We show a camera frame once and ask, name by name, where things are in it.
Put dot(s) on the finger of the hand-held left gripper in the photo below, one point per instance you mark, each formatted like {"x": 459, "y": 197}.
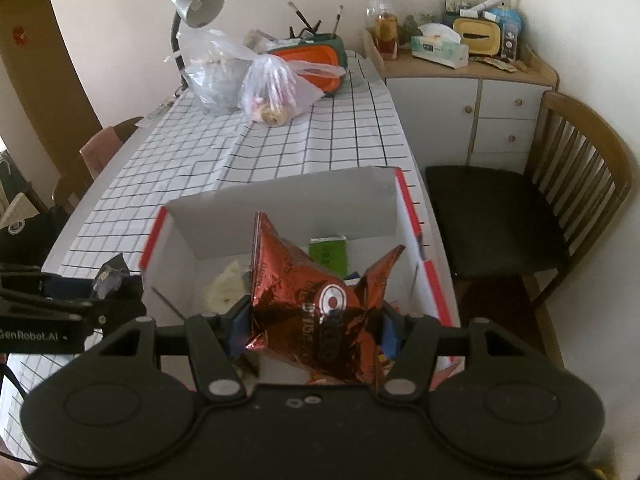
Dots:
{"x": 132, "y": 292}
{"x": 65, "y": 285}

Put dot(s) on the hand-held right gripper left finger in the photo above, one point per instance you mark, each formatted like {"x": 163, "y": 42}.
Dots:
{"x": 240, "y": 327}

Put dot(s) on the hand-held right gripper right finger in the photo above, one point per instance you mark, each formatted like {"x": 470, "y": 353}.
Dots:
{"x": 387, "y": 335}

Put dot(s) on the black snack packet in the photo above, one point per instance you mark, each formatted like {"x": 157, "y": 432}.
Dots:
{"x": 111, "y": 275}

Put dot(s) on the red foil snack packet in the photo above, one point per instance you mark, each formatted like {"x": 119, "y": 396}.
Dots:
{"x": 320, "y": 305}

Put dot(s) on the red and white cardboard box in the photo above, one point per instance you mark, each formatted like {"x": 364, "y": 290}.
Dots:
{"x": 300, "y": 195}

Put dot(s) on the pale snack packet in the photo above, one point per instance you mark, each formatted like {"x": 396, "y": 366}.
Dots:
{"x": 225, "y": 285}

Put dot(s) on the black bag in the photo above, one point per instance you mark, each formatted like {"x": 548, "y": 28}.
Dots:
{"x": 30, "y": 240}

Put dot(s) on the green snack packet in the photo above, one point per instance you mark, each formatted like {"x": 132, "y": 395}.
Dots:
{"x": 330, "y": 255}

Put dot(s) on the pink cloth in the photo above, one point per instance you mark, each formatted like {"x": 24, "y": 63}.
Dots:
{"x": 100, "y": 152}

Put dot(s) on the wooden chair with dark seat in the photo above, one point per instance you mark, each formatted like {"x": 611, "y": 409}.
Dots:
{"x": 490, "y": 220}

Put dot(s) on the brown wooden door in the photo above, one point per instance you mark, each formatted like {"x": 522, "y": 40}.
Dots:
{"x": 40, "y": 70}

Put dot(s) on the large clear plastic bag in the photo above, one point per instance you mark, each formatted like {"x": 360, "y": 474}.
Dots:
{"x": 215, "y": 80}

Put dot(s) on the white wooden cabinet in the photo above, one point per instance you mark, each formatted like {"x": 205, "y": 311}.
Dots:
{"x": 435, "y": 110}

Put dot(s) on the small clear plastic bag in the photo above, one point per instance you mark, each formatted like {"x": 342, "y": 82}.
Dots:
{"x": 272, "y": 90}

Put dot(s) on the orange storage container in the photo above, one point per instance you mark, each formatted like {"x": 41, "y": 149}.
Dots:
{"x": 310, "y": 55}

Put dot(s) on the green and white tissue box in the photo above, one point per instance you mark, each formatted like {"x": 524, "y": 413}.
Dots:
{"x": 440, "y": 52}

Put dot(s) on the grey desk lamp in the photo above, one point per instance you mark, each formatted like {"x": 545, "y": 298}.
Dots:
{"x": 197, "y": 2}

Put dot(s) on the amber liquid bottle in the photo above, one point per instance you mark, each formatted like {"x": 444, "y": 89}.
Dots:
{"x": 386, "y": 30}

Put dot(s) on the yellow tissue box holder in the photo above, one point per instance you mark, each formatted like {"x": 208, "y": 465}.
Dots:
{"x": 475, "y": 35}

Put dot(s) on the paintbrush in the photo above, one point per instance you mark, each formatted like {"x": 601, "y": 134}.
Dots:
{"x": 338, "y": 19}
{"x": 298, "y": 15}

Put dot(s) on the blue and white package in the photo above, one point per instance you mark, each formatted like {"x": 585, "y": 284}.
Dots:
{"x": 510, "y": 32}

